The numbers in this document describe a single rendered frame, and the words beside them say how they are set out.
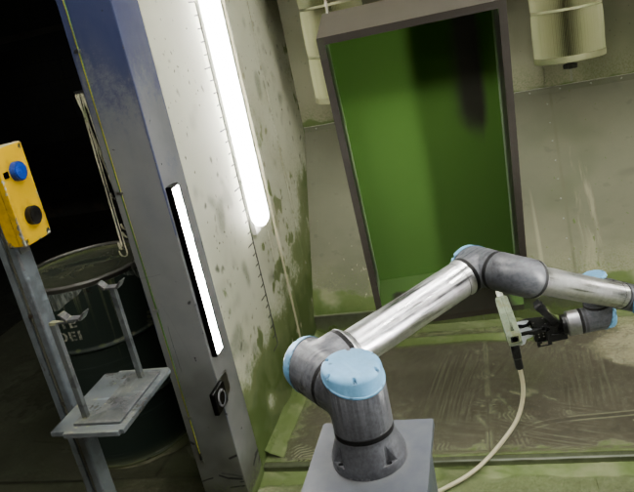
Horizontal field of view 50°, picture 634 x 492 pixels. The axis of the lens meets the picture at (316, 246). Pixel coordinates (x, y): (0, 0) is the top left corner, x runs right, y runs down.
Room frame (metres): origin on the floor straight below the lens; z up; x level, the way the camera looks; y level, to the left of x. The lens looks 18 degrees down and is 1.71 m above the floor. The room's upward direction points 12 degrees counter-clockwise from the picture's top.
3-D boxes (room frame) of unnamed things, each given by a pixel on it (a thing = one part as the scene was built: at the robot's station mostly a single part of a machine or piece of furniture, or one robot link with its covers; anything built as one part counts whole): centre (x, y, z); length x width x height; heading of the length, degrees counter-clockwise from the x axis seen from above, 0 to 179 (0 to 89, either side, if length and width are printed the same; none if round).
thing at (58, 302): (2.90, 1.02, 0.44); 0.59 x 0.58 x 0.89; 55
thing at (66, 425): (1.77, 0.66, 0.78); 0.31 x 0.23 x 0.01; 164
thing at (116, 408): (1.76, 0.64, 0.95); 0.26 x 0.15 x 0.32; 164
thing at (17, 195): (1.78, 0.75, 1.42); 0.12 x 0.06 x 0.26; 164
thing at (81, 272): (2.90, 1.02, 0.86); 0.54 x 0.54 x 0.01
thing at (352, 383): (1.47, -0.02, 0.83); 0.17 x 0.15 x 0.18; 28
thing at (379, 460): (1.46, -0.02, 0.69); 0.19 x 0.19 x 0.10
